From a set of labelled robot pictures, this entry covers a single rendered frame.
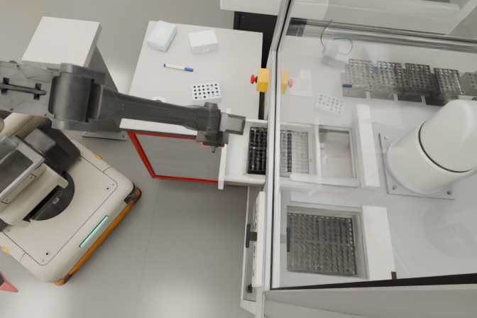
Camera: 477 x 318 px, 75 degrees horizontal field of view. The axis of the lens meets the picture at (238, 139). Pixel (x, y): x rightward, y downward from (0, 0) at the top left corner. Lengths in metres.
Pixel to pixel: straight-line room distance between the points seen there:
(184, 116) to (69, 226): 1.22
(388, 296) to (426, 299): 0.05
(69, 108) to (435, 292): 0.52
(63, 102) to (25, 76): 0.07
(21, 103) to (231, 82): 1.02
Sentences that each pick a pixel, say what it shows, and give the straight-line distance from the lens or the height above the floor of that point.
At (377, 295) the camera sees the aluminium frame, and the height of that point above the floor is 1.65.
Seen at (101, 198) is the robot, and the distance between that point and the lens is 1.81.
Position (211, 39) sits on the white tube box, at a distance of 1.55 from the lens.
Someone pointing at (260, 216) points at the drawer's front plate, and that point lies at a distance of 1.04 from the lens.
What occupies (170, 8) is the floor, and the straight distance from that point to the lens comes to 2.95.
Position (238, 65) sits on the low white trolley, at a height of 0.76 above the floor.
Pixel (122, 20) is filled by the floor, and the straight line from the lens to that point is 2.91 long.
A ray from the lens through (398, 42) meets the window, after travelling 0.35.
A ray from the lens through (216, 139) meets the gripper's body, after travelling 0.97.
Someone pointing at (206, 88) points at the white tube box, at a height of 0.80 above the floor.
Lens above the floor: 1.93
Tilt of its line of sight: 63 degrees down
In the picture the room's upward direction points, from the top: 9 degrees clockwise
